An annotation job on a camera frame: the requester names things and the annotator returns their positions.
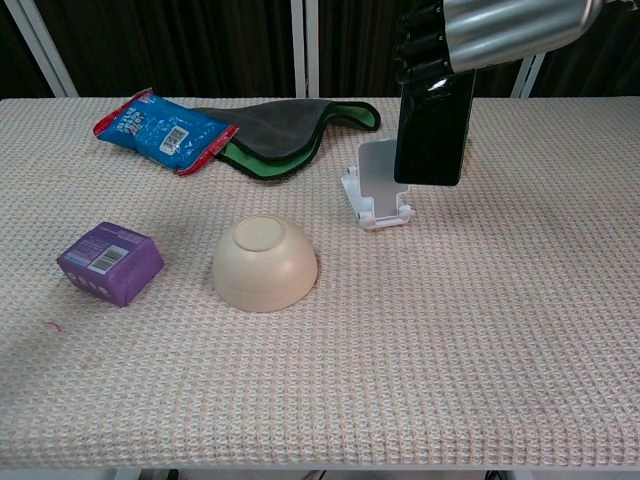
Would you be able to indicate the small red thread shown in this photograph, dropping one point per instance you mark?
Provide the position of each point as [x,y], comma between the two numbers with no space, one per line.
[55,326]

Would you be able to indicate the purple tissue pack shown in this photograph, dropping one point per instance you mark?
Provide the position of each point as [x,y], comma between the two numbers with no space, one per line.
[125,272]

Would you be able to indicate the blue and red snack bag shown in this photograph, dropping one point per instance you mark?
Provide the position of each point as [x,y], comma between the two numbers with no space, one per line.
[150,127]

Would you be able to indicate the grey and green cloth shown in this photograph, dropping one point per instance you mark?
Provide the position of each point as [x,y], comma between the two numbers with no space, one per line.
[272,130]

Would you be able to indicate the white folding phone stand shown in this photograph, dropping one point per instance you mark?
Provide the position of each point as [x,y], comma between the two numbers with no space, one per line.
[377,170]

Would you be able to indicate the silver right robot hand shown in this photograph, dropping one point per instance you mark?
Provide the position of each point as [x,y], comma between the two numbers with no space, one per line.
[510,30]

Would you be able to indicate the pink woven tablecloth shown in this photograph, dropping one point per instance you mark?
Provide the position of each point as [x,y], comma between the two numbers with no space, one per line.
[380,370]

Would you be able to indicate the beige upturned bowl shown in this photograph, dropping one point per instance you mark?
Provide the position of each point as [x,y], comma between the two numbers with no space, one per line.
[265,270]

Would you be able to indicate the white slanted frame post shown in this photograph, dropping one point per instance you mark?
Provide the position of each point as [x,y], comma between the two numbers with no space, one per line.
[525,77]
[42,50]

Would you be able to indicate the black smartphone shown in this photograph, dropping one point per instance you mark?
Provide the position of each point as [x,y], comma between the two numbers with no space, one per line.
[430,135]

